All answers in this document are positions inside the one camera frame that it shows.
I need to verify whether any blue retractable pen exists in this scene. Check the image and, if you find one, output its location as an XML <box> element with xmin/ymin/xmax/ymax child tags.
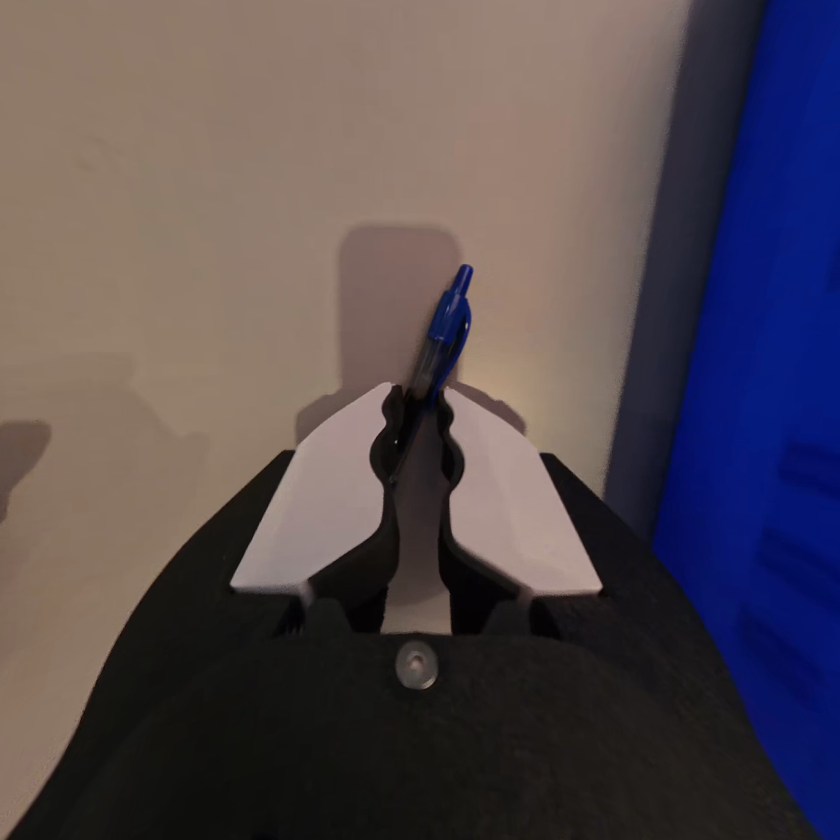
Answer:
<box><xmin>390</xmin><ymin>264</ymin><xmax>475</xmax><ymax>487</ymax></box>

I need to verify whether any blue plastic bin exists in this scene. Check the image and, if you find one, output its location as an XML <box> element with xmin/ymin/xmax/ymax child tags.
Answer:
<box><xmin>651</xmin><ymin>0</ymin><xmax>840</xmax><ymax>840</ymax></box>

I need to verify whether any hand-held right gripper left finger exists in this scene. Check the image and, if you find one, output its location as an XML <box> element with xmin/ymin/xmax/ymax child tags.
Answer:
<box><xmin>230</xmin><ymin>382</ymin><xmax>403</xmax><ymax>635</ymax></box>

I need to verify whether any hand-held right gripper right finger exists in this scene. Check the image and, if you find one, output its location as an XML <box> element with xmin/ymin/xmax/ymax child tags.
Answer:
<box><xmin>436</xmin><ymin>386</ymin><xmax>602</xmax><ymax>635</ymax></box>

